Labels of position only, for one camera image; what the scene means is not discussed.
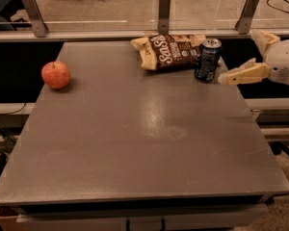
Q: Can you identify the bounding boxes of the middle metal bracket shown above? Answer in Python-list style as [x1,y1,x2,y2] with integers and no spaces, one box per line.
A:
[158,0,171,35]

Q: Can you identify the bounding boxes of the grey rail with glass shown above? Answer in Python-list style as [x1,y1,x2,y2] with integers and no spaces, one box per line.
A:
[0,28,289,43]

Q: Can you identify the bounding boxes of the brown chip bag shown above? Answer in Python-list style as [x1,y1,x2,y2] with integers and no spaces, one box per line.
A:
[130,34,223,71]

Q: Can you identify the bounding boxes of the blue pepsi can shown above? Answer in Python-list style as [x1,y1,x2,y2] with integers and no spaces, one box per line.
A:
[194,38,222,82]

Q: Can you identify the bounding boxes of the metal bracket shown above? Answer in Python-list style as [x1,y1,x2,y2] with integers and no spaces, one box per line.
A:
[235,0,260,35]
[158,0,171,35]
[21,0,48,38]

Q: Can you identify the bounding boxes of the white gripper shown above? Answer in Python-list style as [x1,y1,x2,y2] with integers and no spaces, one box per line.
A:
[218,30,289,86]

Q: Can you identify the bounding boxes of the cardboard box under table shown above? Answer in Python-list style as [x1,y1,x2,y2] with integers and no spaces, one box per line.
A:
[0,207,24,231]

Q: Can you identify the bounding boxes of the black cable at left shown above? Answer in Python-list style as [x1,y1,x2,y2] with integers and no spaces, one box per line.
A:
[0,102,27,117]

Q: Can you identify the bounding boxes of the right metal bracket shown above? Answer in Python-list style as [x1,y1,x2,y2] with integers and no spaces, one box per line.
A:
[235,0,260,35]

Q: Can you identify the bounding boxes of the left metal bracket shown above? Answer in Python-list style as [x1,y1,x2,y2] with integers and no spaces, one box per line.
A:
[21,0,48,38]

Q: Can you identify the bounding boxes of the white table frame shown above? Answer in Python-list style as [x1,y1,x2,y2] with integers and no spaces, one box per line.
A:
[16,203,267,231]

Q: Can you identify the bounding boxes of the red apple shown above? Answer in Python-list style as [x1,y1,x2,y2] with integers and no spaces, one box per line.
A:
[41,61,70,90]

